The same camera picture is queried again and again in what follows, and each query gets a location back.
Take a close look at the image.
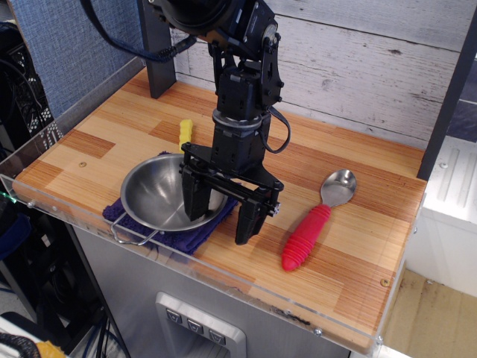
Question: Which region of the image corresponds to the dark right support post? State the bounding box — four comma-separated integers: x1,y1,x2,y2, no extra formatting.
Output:
417,10,476,180

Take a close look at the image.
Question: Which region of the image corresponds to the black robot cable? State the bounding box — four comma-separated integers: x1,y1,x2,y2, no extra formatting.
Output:
79,0,198,63

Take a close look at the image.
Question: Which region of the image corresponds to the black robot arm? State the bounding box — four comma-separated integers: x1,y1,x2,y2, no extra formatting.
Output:
151,1,283,245

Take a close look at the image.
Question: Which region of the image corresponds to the purple folded towel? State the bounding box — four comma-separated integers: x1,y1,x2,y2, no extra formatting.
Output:
102,152,237,255

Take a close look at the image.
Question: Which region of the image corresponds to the clear acrylic table guard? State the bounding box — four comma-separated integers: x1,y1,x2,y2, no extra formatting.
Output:
1,72,425,357

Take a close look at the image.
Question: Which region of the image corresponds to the stainless steel two-handled bowl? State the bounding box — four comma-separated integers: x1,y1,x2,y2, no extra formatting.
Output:
110,154,227,246

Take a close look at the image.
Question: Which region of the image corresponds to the white ribbed appliance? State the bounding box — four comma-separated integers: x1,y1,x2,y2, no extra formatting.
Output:
405,136,476,296

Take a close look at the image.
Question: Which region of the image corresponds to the grey dispenser button panel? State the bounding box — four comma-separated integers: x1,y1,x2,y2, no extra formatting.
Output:
155,292,247,357

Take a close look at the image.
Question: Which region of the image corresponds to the stainless toy fridge cabinet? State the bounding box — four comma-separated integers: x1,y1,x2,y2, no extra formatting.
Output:
75,228,350,357

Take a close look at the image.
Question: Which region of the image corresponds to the yellow ridged plastic piece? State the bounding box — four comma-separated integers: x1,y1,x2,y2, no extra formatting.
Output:
178,119,193,154

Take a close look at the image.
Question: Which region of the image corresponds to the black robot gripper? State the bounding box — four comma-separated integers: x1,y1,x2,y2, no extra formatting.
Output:
180,111,284,245

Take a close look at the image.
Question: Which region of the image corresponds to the red-handled metal spoon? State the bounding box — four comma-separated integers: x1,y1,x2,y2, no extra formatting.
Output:
282,169,357,271

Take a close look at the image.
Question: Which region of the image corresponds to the dark support post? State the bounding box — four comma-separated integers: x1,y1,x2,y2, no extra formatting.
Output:
137,0,176,98
417,10,476,180

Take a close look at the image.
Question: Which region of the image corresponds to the dark left support post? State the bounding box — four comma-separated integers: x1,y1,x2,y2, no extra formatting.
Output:
137,0,176,98

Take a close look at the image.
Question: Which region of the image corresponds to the black plastic crate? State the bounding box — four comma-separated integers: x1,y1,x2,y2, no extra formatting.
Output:
1,22,53,148

